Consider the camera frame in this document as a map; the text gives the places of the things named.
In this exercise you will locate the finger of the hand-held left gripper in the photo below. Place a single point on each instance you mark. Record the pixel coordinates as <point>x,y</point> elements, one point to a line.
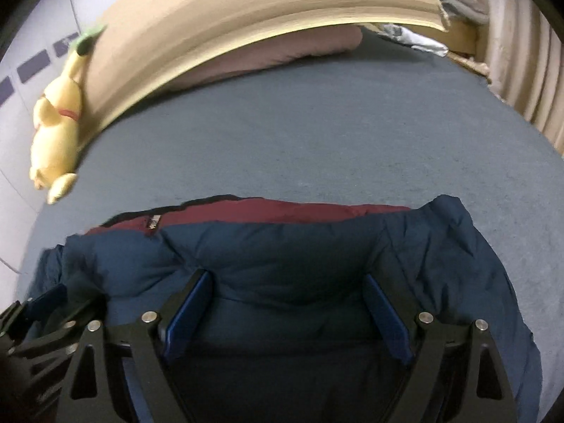
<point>48,299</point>
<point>57,335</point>

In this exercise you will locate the brown wooden nightstand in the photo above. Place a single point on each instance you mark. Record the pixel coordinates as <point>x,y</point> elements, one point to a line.
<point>471,68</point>

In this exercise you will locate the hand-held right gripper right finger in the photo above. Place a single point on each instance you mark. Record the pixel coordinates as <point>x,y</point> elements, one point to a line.
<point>387,321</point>

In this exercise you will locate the yellow plush toy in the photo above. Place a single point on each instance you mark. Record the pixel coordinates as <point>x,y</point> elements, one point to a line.
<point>57,127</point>

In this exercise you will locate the white crumpled cloth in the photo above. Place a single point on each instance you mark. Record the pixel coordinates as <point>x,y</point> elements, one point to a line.
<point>414,39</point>

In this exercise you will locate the beige curtain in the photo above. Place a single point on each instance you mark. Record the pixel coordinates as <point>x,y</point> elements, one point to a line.
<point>528,75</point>

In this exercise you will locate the beige bamboo mat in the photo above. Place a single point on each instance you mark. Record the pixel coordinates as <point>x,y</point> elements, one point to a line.
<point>242,22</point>

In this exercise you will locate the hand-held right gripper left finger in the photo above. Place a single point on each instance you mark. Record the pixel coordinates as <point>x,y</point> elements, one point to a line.
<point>189,313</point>

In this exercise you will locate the white wardrobe with purple panels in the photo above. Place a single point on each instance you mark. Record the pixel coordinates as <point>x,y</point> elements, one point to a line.
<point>17,163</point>

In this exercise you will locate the green plush leaf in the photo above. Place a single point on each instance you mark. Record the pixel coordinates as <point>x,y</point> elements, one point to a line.
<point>88,37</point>

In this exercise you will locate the pink pillow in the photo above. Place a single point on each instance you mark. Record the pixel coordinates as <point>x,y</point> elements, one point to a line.
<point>273,57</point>

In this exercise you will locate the navy puffer jacket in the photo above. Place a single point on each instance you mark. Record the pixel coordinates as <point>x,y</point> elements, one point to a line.
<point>308,246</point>

